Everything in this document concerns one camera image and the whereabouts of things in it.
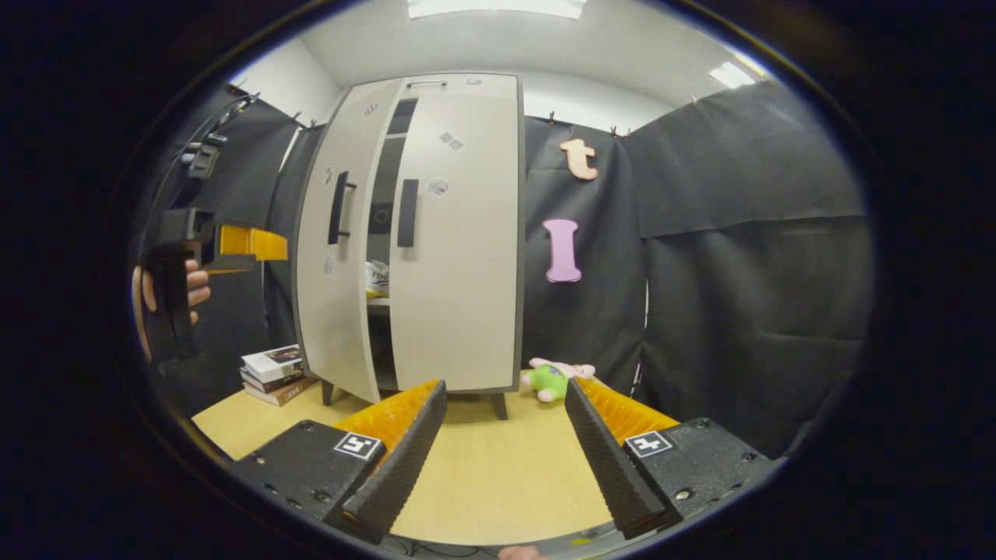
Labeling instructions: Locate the black backdrop cloth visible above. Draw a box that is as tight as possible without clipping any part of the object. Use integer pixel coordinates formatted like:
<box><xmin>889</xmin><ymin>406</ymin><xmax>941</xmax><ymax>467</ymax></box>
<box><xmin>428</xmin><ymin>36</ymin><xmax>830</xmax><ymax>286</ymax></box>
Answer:
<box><xmin>521</xmin><ymin>82</ymin><xmax>872</xmax><ymax>460</ymax></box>
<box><xmin>132</xmin><ymin>86</ymin><xmax>328</xmax><ymax>417</ymax></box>

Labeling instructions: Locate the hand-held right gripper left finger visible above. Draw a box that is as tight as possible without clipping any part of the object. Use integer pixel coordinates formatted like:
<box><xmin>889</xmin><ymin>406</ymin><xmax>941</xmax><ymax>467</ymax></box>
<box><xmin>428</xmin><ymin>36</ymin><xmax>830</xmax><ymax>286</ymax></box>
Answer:
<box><xmin>232</xmin><ymin>379</ymin><xmax>450</xmax><ymax>545</ymax></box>

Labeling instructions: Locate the small ceiling light panel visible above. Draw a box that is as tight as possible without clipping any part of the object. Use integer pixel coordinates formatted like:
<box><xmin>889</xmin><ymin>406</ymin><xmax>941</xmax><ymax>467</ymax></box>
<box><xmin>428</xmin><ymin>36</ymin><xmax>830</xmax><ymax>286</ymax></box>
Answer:
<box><xmin>708</xmin><ymin>62</ymin><xmax>757</xmax><ymax>89</ymax></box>

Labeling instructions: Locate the pink green star plush toy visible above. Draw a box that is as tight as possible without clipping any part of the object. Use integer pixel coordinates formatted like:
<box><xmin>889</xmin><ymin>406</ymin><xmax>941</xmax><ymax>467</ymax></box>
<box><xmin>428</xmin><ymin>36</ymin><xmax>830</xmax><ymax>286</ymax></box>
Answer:
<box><xmin>521</xmin><ymin>358</ymin><xmax>598</xmax><ymax>404</ymax></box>

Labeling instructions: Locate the white shoe cabinet door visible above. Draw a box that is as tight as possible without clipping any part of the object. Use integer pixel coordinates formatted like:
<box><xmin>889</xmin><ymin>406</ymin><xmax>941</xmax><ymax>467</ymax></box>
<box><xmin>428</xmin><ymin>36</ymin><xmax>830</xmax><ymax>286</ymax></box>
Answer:
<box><xmin>389</xmin><ymin>74</ymin><xmax>522</xmax><ymax>394</ymax></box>
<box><xmin>293</xmin><ymin>78</ymin><xmax>405</xmax><ymax>404</ymax></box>

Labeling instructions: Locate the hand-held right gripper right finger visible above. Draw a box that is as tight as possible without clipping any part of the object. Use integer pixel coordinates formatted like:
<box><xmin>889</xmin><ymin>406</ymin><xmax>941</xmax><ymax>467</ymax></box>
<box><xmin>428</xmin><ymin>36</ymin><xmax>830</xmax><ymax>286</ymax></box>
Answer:
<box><xmin>565</xmin><ymin>377</ymin><xmax>783</xmax><ymax>541</ymax></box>

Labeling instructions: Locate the white cover book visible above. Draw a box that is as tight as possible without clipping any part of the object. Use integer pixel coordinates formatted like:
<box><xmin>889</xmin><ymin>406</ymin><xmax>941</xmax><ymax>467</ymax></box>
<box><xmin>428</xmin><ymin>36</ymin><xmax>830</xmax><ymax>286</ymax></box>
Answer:
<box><xmin>240</xmin><ymin>345</ymin><xmax>304</xmax><ymax>383</ymax></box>

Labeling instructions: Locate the long ceiling light panel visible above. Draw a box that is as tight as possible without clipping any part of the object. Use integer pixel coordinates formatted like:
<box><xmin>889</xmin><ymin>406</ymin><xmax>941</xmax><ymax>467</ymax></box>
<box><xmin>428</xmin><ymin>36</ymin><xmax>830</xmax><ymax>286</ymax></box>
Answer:
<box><xmin>406</xmin><ymin>0</ymin><xmax>588</xmax><ymax>20</ymax></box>

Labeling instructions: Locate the dark cover book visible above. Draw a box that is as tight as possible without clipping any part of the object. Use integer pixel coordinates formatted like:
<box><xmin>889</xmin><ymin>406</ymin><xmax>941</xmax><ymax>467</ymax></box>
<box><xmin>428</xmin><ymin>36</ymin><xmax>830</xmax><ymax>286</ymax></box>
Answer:
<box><xmin>240</xmin><ymin>372</ymin><xmax>308</xmax><ymax>394</ymax></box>

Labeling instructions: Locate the grey white shoe cabinet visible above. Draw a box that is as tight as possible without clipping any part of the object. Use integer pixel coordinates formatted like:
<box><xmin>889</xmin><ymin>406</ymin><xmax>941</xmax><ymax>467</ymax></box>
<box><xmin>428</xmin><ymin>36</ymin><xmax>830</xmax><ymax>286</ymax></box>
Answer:
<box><xmin>292</xmin><ymin>72</ymin><xmax>526</xmax><ymax>421</ymax></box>

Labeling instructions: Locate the black cabinet door handle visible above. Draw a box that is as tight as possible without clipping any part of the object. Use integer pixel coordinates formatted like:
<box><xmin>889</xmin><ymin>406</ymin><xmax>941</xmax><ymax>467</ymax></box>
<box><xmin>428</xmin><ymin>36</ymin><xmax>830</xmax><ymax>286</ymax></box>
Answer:
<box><xmin>328</xmin><ymin>171</ymin><xmax>357</xmax><ymax>246</ymax></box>
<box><xmin>397</xmin><ymin>179</ymin><xmax>419</xmax><ymax>248</ymax></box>

